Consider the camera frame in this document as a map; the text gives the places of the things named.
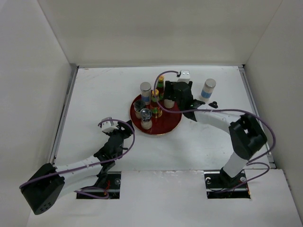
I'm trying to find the sauce bottle yellow cap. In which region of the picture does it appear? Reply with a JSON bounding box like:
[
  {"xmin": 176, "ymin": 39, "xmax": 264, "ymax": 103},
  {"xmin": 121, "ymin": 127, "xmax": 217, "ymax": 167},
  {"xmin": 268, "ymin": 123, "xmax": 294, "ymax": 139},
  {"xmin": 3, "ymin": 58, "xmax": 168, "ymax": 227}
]
[
  {"xmin": 151, "ymin": 89, "xmax": 162, "ymax": 118},
  {"xmin": 156, "ymin": 75, "xmax": 165, "ymax": 101}
]

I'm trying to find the black grinder-top shaker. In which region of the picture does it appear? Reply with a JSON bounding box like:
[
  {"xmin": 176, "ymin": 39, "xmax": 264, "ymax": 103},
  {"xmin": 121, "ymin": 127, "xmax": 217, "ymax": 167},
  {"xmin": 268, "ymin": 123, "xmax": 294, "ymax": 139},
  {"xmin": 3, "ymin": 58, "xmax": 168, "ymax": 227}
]
[
  {"xmin": 140, "ymin": 108, "xmax": 152, "ymax": 130},
  {"xmin": 164, "ymin": 99, "xmax": 175, "ymax": 109}
]

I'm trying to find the silver-lid spice jar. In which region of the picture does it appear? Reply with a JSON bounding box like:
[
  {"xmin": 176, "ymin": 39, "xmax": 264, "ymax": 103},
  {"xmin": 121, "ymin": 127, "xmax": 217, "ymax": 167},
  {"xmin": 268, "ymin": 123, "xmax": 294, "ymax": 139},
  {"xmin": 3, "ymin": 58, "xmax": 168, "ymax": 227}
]
[
  {"xmin": 140, "ymin": 82, "xmax": 152, "ymax": 105},
  {"xmin": 201, "ymin": 79, "xmax": 216, "ymax": 102}
]

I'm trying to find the sauce bottle yellow cap front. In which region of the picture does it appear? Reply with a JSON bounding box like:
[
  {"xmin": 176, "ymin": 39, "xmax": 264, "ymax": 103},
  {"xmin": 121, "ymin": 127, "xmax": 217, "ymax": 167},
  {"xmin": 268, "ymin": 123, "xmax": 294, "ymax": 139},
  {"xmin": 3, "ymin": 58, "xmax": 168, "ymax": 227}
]
[{"xmin": 151, "ymin": 89, "xmax": 162, "ymax": 118}]

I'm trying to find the black-cap glass jar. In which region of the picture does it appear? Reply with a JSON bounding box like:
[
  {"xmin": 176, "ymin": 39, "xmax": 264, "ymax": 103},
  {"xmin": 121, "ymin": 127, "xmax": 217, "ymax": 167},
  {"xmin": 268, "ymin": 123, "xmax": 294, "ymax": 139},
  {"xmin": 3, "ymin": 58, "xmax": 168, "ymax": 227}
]
[{"xmin": 133, "ymin": 99, "xmax": 145, "ymax": 119}]

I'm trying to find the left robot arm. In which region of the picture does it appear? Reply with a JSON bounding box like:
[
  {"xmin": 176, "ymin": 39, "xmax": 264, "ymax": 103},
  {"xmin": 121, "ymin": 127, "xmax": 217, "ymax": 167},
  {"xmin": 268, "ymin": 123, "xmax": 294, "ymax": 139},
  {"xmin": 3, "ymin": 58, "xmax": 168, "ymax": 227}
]
[{"xmin": 19, "ymin": 118, "xmax": 135, "ymax": 215}]

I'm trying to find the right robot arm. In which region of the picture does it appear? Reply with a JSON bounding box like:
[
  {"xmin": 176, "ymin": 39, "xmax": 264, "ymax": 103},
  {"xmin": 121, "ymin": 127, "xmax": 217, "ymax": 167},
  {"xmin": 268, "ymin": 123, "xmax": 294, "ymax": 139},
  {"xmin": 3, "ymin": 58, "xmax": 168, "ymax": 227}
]
[{"xmin": 164, "ymin": 81, "xmax": 267, "ymax": 187}]

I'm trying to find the red round lacquer tray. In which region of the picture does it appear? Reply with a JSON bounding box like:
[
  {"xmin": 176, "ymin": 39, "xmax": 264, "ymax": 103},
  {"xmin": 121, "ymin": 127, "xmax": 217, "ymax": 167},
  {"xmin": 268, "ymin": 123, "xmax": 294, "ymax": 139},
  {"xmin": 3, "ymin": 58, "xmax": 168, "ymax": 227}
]
[{"xmin": 130, "ymin": 95, "xmax": 182, "ymax": 135}]

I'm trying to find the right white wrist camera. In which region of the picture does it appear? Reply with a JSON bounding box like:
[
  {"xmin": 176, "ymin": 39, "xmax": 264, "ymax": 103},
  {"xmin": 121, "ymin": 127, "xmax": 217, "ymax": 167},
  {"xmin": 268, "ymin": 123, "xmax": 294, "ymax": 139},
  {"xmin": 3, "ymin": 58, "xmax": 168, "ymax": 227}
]
[{"xmin": 177, "ymin": 70, "xmax": 190, "ymax": 84}]

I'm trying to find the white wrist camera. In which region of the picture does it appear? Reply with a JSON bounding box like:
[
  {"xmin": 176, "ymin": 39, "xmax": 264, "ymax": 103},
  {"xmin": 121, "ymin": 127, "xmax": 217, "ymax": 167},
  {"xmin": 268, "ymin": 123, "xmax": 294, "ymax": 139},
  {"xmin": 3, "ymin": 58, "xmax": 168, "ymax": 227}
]
[
  {"xmin": 177, "ymin": 70, "xmax": 190, "ymax": 84},
  {"xmin": 98, "ymin": 117, "xmax": 118, "ymax": 133}
]

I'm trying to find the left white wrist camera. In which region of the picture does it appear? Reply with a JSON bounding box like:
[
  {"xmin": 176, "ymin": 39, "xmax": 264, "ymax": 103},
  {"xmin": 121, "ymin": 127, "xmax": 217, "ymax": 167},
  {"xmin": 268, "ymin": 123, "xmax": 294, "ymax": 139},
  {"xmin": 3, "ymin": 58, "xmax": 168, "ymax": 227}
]
[{"xmin": 98, "ymin": 117, "xmax": 118, "ymax": 133}]

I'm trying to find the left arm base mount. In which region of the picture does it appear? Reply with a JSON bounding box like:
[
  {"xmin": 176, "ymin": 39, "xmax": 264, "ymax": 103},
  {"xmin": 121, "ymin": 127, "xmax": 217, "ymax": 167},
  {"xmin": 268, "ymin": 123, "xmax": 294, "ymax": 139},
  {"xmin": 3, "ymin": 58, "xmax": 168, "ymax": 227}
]
[{"xmin": 76, "ymin": 172, "xmax": 122, "ymax": 200}]

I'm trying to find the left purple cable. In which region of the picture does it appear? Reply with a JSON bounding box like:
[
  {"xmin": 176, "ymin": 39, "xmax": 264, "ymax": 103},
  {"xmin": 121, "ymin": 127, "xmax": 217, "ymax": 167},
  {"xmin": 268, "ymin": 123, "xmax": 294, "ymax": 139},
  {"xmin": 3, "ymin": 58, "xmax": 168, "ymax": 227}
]
[{"xmin": 19, "ymin": 120, "xmax": 135, "ymax": 200}]

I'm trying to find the purple cable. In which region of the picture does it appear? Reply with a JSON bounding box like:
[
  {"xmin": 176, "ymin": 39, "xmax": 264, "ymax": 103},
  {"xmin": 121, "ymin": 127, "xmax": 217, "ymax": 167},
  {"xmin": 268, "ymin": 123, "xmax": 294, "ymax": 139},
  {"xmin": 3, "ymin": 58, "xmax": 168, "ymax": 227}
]
[
  {"xmin": 19, "ymin": 120, "xmax": 135, "ymax": 200},
  {"xmin": 153, "ymin": 70, "xmax": 277, "ymax": 192}
]

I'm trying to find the left metal table rail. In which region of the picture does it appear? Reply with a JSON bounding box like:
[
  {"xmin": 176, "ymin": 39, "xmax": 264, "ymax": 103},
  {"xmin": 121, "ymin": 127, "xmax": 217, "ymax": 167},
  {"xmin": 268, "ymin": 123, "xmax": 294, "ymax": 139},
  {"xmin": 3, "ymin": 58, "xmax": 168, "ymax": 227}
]
[{"xmin": 48, "ymin": 63, "xmax": 79, "ymax": 164}]

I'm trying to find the metal table rail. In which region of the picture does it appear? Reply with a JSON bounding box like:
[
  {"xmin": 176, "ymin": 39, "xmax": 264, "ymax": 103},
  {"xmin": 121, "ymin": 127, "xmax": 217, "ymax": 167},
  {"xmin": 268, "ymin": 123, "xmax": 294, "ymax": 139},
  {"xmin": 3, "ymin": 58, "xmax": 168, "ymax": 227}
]
[
  {"xmin": 238, "ymin": 65, "xmax": 276, "ymax": 169},
  {"xmin": 48, "ymin": 63, "xmax": 79, "ymax": 164}
]

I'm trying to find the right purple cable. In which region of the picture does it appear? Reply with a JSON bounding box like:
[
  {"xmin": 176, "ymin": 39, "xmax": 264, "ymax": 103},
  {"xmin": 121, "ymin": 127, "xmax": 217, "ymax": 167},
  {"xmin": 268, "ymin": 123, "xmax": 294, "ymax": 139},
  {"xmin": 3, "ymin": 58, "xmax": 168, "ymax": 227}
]
[{"xmin": 153, "ymin": 70, "xmax": 277, "ymax": 192}]

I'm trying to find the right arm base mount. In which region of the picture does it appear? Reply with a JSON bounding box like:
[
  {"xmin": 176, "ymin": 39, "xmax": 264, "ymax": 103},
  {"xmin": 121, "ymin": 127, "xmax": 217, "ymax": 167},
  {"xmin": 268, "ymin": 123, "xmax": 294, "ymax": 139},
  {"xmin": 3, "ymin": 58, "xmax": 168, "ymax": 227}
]
[{"xmin": 204, "ymin": 170, "xmax": 250, "ymax": 199}]

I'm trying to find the right metal table rail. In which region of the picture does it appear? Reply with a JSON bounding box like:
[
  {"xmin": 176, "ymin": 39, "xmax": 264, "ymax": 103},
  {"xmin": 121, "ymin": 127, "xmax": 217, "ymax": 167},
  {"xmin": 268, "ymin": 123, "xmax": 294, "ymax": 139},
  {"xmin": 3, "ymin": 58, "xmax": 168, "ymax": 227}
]
[{"xmin": 238, "ymin": 65, "xmax": 276, "ymax": 169}]

